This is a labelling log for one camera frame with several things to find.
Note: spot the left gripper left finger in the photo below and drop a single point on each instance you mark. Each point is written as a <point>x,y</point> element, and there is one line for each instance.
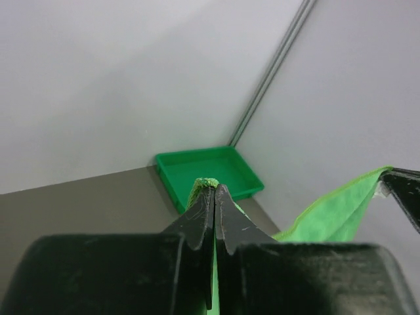
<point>170,272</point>

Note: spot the green towel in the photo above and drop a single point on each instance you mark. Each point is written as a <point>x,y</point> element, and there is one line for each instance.
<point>334,217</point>

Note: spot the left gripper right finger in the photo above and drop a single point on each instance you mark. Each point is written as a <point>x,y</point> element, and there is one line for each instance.
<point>259,275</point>

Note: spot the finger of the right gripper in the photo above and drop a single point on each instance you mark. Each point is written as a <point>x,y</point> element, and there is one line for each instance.
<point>404,186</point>

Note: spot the green plastic bin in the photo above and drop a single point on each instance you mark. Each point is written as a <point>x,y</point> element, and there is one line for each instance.
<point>179,170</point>

